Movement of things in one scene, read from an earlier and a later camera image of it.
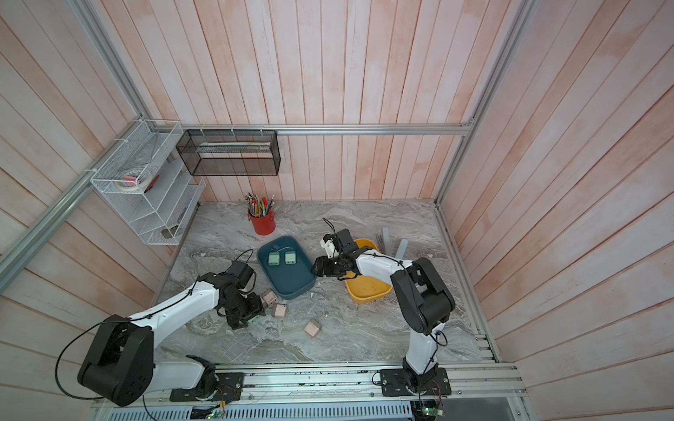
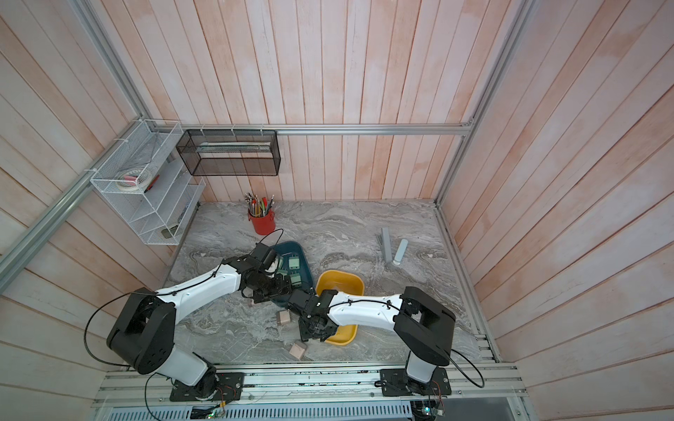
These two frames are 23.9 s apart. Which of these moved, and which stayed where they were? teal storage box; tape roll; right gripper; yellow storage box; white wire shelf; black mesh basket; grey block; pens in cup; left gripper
Moved: left gripper; yellow storage box; right gripper
Stayed: white wire shelf; black mesh basket; teal storage box; grey block; pens in cup; tape roll
